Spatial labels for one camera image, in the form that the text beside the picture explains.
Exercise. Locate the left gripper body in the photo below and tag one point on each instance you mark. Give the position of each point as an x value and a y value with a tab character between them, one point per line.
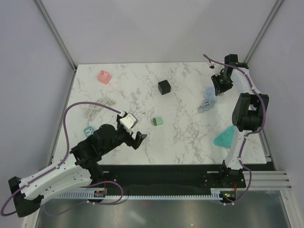
124	137

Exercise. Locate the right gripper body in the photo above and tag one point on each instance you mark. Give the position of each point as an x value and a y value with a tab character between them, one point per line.
221	83

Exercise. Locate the green plug adapter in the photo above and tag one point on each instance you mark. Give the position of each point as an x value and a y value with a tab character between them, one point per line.
157	121

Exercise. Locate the blue round power strip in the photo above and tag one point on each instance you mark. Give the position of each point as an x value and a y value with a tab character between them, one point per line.
210	94

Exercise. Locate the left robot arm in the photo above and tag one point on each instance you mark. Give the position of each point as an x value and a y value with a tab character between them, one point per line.
78	168

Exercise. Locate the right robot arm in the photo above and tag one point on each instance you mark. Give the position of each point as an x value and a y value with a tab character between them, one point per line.
248	116

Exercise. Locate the teal square adapter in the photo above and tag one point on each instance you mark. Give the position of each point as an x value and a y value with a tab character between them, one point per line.
88	131

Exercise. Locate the teal triangular power strip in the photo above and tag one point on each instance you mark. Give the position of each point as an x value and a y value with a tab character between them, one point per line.
225	139

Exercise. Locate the black cube socket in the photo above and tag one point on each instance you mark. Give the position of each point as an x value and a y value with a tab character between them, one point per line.
164	87

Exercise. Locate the pink cube socket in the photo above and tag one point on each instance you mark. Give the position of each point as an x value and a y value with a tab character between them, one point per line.
104	77

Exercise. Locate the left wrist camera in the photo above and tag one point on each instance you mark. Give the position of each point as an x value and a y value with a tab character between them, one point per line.
128	121

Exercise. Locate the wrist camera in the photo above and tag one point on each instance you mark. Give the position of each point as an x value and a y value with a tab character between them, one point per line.
211	65
128	121

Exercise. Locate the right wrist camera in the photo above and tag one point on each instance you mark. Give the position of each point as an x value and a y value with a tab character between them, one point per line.
211	65

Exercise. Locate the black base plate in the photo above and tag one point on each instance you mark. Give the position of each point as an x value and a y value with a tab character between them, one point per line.
159	178

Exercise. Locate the white cable duct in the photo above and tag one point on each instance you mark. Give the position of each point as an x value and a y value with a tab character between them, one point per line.
109	194

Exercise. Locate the right aluminium frame post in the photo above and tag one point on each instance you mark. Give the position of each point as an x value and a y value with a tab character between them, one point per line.
266	25

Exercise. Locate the aluminium frame post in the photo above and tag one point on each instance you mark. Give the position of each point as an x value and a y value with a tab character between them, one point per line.
266	25
51	26

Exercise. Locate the left aluminium frame post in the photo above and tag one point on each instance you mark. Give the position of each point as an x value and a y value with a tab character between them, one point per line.
51	26

